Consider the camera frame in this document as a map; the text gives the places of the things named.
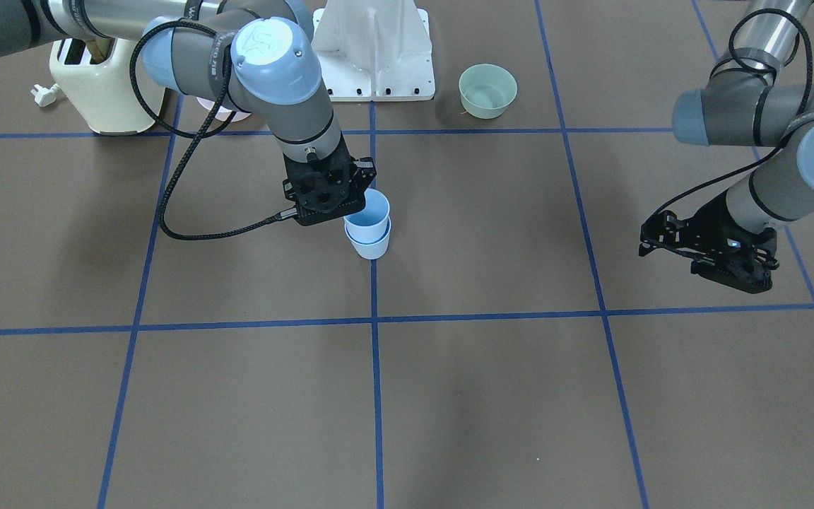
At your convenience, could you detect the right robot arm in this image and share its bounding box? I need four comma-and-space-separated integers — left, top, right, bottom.
0, 1, 376, 222

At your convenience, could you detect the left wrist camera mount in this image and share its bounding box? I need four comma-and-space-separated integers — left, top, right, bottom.
689, 228, 779, 294

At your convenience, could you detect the pink bowl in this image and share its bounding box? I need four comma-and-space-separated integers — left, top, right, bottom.
196, 97, 251, 122

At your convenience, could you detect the white power plug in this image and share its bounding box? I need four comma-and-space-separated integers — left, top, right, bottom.
31, 83, 61, 107

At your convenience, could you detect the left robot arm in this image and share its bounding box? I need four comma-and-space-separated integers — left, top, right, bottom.
639, 1, 814, 281

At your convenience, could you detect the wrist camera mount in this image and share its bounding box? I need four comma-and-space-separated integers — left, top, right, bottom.
689, 228, 779, 294
282, 157, 366, 226

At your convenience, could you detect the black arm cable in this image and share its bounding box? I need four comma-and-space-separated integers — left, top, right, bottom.
640, 8, 814, 259
129, 18, 302, 242

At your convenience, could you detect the cream toaster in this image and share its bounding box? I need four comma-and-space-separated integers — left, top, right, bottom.
49, 39, 155, 136

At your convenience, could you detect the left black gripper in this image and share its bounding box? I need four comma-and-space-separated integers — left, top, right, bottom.
639, 193, 768, 265

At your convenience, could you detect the green bowl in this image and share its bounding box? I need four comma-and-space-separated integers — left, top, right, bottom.
458, 64, 518, 119

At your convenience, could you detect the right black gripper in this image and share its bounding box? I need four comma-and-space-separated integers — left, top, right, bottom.
283, 134, 370, 202

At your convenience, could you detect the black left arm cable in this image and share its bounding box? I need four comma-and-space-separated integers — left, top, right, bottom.
640, 8, 814, 259

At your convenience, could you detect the blue cup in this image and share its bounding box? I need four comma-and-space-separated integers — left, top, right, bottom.
343, 188, 390, 245
343, 220, 393, 260

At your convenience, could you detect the toast slice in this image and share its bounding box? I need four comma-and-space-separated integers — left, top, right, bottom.
85, 37, 115, 64

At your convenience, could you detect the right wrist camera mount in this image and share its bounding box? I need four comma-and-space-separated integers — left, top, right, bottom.
282, 157, 366, 226

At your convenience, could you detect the white pedestal base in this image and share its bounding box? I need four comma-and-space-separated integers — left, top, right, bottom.
312, 1, 436, 103

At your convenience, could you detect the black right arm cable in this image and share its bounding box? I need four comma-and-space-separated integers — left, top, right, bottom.
129, 18, 302, 242

